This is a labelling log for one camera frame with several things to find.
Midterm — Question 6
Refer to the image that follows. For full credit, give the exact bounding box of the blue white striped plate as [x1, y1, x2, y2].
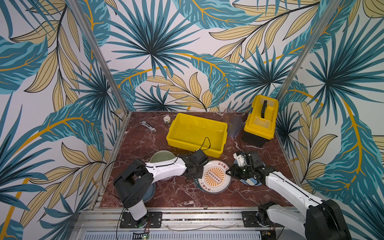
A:
[234, 155, 262, 187]

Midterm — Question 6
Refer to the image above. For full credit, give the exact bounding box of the orange sunburst plate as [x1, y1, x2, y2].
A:
[194, 161, 232, 194]

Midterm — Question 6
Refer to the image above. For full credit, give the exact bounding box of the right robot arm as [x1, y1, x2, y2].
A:
[226, 151, 352, 240]

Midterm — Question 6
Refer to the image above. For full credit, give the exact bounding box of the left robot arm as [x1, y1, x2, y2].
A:
[114, 150, 209, 222]

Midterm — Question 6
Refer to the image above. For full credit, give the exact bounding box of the yellow plastic bin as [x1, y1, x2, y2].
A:
[166, 113, 228, 159]

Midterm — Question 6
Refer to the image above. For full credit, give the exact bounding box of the light green bowl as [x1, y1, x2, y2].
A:
[150, 151, 176, 163]

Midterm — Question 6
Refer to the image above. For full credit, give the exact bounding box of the grey translucent cup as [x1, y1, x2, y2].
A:
[228, 117, 243, 138]

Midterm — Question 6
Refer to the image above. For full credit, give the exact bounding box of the yellow black toolbox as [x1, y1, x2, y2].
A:
[242, 95, 279, 148]

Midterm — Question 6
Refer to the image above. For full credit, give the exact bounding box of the small white jar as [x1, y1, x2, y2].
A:
[163, 115, 171, 124]

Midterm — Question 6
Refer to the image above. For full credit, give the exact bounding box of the dark blue bowl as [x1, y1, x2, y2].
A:
[143, 183, 156, 203]

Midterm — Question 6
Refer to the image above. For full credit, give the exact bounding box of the clear pink cup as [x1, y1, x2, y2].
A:
[223, 108, 236, 124]

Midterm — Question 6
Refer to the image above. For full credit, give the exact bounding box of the silver metal bottle opener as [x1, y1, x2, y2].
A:
[140, 121, 157, 133]

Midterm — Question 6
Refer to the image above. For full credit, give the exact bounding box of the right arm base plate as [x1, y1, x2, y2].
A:
[241, 211, 283, 229]

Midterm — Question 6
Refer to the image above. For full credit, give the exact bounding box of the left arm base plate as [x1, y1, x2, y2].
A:
[120, 212, 163, 229]

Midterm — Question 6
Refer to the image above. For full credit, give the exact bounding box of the aluminium frame rail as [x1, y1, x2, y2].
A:
[71, 206, 328, 240]

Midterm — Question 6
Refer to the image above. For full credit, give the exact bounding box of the right aluminium corner post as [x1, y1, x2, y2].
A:
[276, 0, 341, 102]

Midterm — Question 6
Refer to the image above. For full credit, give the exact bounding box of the aluminium corner post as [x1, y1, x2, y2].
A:
[276, 0, 341, 102]
[67, 0, 129, 116]

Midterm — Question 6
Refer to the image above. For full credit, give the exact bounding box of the left aluminium corner post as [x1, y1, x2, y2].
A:
[67, 0, 129, 116]

